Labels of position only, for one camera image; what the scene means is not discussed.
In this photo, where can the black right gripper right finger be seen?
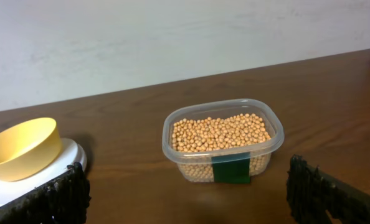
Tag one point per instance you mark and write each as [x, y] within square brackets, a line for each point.
[316, 197]

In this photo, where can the green tape strip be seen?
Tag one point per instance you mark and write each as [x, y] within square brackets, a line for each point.
[232, 169]

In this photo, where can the clear plastic container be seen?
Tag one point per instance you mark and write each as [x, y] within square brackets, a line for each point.
[223, 109]

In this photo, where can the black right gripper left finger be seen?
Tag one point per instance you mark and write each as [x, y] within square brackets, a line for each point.
[62, 200]

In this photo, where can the yellow plastic bowl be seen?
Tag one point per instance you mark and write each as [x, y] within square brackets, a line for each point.
[28, 147]

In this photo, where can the white digital kitchen scale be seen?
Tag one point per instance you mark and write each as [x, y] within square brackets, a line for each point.
[71, 152]

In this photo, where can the soybeans in container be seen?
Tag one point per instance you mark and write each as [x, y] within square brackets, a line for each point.
[212, 135]

